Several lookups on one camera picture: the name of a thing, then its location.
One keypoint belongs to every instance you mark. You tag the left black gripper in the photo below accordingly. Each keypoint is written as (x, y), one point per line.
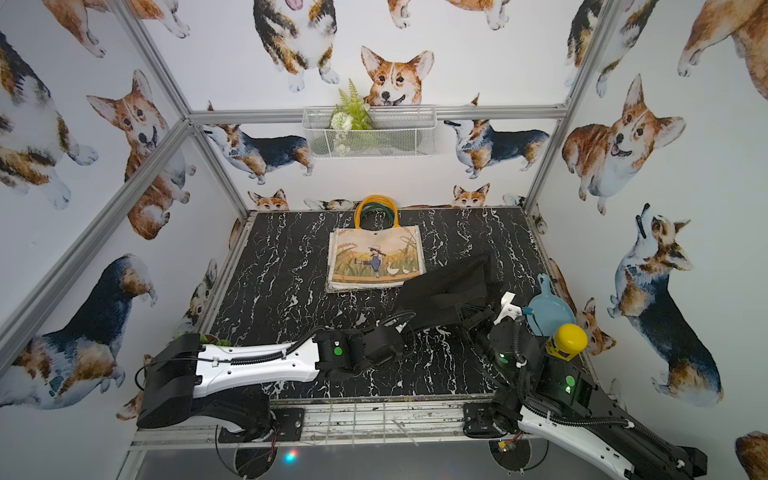
(391, 332)

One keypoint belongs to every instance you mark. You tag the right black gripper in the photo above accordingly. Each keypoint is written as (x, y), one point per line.
(481, 319)

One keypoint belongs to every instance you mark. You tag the black canvas tote bag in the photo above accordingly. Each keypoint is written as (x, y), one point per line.
(446, 295)

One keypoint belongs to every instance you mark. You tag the cream tote bag yellow handles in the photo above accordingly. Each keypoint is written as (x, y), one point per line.
(361, 259)

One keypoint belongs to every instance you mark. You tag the cream tote bag green handles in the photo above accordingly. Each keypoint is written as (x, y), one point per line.
(372, 208)

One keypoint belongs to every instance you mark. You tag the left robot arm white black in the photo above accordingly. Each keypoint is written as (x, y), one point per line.
(189, 378)

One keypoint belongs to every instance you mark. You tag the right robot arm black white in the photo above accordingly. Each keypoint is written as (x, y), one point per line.
(555, 400)

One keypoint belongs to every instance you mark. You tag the light blue dustpan scoop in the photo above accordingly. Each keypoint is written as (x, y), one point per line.
(546, 312)

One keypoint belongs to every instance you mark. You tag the potted green plant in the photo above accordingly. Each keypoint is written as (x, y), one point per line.
(213, 340)

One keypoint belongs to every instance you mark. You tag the artificial fern and white flower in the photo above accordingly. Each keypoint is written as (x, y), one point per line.
(351, 114)

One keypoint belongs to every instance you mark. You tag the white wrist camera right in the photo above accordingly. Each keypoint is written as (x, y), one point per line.
(508, 309)

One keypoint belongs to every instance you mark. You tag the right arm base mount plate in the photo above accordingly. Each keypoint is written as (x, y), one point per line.
(480, 421)

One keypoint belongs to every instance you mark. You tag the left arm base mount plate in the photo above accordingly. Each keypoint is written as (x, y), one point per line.
(282, 424)

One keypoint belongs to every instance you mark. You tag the white wire wall basket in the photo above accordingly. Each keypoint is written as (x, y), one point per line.
(386, 132)

